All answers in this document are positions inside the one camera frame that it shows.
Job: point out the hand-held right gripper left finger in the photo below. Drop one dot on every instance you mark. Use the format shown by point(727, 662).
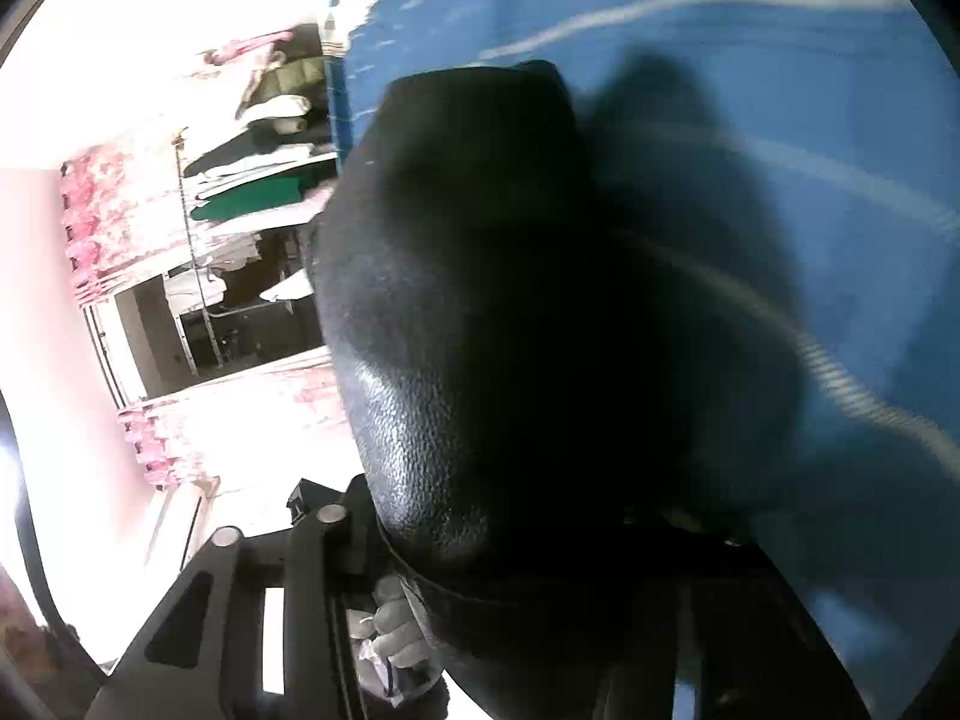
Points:
point(315, 585)

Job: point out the pink floral curtain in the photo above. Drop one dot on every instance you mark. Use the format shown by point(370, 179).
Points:
point(187, 427)
point(101, 225)

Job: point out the green hanging garment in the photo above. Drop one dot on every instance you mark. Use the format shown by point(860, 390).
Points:
point(251, 199)

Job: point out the black hanging garment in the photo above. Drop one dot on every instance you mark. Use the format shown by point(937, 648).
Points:
point(255, 154)

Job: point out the black leather jacket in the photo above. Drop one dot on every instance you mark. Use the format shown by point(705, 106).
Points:
point(487, 315)

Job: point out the white cloth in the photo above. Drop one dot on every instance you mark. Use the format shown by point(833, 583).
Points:
point(195, 291)

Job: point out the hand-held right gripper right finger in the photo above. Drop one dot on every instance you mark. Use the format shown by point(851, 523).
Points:
point(750, 615)

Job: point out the olive puffer jacket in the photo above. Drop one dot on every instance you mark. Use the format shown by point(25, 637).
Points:
point(292, 79)

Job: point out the metal clothes rack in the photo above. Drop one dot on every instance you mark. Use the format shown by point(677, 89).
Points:
point(196, 277)

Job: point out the person's left hand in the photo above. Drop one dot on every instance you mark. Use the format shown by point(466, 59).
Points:
point(394, 634)

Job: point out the pink fluffy garment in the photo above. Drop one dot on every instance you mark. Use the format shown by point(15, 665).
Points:
point(247, 45)

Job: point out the white puffer jacket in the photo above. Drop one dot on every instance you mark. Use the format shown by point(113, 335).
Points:
point(277, 112)

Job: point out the blue striped plaid bedcover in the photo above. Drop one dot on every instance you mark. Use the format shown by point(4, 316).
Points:
point(750, 52)

